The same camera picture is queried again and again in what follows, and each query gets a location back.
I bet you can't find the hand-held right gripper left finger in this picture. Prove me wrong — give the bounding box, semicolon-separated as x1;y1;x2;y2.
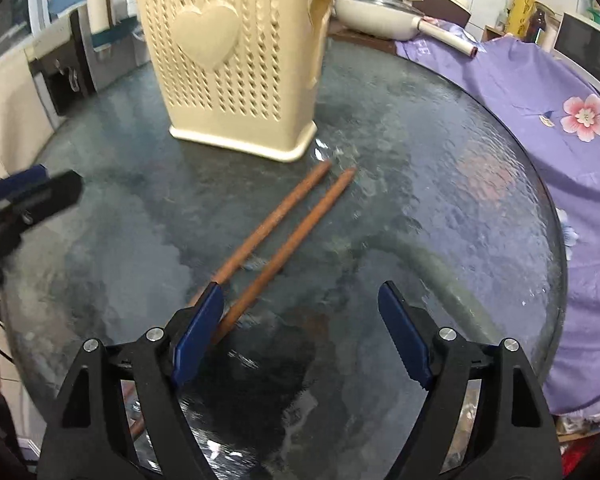
37;282;226;480

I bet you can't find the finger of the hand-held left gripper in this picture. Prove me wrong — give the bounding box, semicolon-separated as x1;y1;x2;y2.
0;164;84;233

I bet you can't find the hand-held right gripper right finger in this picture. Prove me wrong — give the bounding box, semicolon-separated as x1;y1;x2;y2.
378;281;563;480

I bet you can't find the brown wooden chopstick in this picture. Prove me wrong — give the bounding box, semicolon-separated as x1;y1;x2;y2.
187;160;332;307
212;167;357;345

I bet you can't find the beige plastic utensil holder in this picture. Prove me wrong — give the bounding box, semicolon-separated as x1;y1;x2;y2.
132;0;341;163

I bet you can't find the beige cloth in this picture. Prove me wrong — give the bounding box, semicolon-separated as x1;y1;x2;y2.
0;47;56;181

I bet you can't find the purple floral cloth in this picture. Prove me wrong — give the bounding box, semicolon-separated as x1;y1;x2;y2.
395;17;600;416

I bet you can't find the dark wooden stand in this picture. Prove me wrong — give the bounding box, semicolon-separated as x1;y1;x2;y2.
327;17;398;56

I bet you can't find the cream frying pan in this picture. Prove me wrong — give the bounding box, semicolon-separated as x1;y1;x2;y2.
334;0;481;58

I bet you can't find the white microwave oven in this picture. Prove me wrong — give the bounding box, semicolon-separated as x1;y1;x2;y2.
550;10;600;92

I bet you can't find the brown glass bottle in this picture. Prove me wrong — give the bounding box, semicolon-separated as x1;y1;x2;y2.
530;5;553;46

